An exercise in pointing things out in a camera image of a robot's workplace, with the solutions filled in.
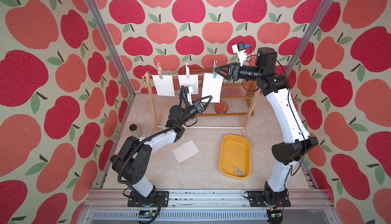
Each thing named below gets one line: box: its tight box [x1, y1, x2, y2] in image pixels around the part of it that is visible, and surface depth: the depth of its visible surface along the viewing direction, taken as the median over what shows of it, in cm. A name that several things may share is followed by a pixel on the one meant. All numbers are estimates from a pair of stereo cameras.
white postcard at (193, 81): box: [178, 74, 200, 95], surface depth 72 cm
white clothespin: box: [185, 62, 190, 79], surface depth 68 cm
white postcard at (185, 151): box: [172, 140, 200, 164], surface depth 93 cm
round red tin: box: [214, 101, 229, 115], surface depth 110 cm
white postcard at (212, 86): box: [201, 72, 225, 103], surface depth 73 cm
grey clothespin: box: [231, 163, 245, 176], surface depth 84 cm
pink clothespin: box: [157, 62, 164, 80], surface depth 68 cm
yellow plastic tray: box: [219, 134, 251, 180], surface depth 88 cm
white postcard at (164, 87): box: [151, 74, 176, 97], surface depth 74 cm
